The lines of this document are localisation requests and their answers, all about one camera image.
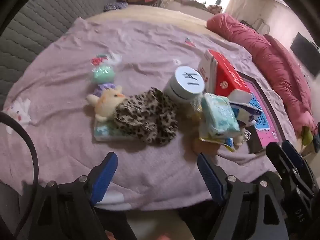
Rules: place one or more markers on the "pink tray with purple rim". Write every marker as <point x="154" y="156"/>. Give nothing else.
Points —
<point x="257" y="90"/>

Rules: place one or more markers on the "leopard print cloth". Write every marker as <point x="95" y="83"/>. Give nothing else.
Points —
<point x="145" y="117"/>

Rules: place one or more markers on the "pink quilt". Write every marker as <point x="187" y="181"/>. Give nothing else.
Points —
<point x="262" y="52"/>

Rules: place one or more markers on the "purple ruffled cloth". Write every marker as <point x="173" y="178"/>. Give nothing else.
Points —
<point x="103" y="88"/>

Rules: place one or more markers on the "colourful snack packet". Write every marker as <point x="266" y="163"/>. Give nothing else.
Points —
<point x="217" y="141"/>

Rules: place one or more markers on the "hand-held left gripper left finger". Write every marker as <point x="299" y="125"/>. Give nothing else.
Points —
<point x="105" y="177"/>

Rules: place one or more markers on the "purple printed blanket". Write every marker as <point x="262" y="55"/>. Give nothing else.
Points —
<point x="150" y="42"/>

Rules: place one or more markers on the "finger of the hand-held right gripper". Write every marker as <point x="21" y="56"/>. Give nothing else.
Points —
<point x="277" y="158"/>
<point x="293" y="152"/>

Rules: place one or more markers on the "mint green tissue packet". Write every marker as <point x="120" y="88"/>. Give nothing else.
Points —
<point x="218" y="115"/>

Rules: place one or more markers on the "flat green white tissue pack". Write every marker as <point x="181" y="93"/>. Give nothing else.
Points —
<point x="105" y="133"/>

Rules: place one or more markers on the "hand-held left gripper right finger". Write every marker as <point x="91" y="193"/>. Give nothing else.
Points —
<point x="210" y="177"/>

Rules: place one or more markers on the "black wall television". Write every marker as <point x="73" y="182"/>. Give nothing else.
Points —
<point x="303" y="51"/>

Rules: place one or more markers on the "grey padded headboard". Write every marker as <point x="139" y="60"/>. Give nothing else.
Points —
<point x="50" y="17"/>

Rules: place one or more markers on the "red and white box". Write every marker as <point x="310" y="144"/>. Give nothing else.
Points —
<point x="227" y="77"/>

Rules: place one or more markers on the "cream plush doll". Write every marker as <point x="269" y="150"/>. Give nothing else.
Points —
<point x="107" y="100"/>

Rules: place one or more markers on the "beige bed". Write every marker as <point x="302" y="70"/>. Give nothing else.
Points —
<point x="150" y="12"/>

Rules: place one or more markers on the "purple and white pad packet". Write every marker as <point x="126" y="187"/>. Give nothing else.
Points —
<point x="246" y="112"/>

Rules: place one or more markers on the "green pillow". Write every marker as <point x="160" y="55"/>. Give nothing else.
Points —
<point x="307" y="136"/>

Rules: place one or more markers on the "pile of dark clothes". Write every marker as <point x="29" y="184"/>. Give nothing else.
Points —
<point x="317" y="136"/>

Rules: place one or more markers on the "round tin with white lid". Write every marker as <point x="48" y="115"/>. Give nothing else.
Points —
<point x="188" y="80"/>

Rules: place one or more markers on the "blue floral cloth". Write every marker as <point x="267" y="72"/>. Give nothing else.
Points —
<point x="115" y="5"/>

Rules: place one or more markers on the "mint green round bundle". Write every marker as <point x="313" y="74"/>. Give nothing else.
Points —
<point x="102" y="73"/>

